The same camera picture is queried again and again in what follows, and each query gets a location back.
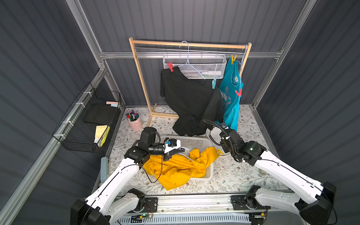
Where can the black t-shirt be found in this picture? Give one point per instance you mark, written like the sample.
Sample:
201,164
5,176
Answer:
193,100

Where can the white tube in mesh basket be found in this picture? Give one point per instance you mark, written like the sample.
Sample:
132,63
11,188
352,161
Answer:
213,74

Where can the black wire wall basket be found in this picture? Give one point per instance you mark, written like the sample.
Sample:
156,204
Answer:
88,125

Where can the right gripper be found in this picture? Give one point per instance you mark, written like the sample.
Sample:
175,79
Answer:
225,133

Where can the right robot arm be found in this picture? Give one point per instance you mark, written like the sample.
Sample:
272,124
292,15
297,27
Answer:
312,200

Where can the white wire mesh basket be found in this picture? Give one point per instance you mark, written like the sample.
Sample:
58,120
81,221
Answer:
192,65

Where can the red clothespin on black shirt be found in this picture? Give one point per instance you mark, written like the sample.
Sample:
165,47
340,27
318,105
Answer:
170,66

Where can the white plastic tray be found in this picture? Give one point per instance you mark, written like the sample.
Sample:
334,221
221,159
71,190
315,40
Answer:
214,135

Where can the teal clothespin on black shirt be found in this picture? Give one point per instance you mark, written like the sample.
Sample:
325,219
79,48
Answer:
214,83

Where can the pink pen cup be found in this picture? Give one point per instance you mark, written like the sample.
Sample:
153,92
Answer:
134,120

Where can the black notebook in wall basket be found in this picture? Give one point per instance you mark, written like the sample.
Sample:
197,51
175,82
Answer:
100,114

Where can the white perforated laundry basket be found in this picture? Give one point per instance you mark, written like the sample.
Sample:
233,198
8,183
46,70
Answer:
195,143

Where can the wooden clothes rack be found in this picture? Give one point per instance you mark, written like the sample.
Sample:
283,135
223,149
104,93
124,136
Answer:
148,55

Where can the yellow t-shirt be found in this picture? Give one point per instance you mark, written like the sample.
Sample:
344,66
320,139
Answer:
180,169

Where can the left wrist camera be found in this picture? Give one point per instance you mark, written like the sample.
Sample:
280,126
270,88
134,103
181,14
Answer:
170,144

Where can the teal t-shirt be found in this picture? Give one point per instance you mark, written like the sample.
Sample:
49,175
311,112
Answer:
230,101

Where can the yellow notepad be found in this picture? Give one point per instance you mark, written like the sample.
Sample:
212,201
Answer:
101,134

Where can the blue wire hanger yellow shirt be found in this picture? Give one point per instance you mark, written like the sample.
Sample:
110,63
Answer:
186,153

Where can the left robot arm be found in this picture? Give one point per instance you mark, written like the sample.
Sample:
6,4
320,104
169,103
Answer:
101,207

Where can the red clothespin on teal shirt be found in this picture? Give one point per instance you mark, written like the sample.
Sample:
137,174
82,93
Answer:
239,92

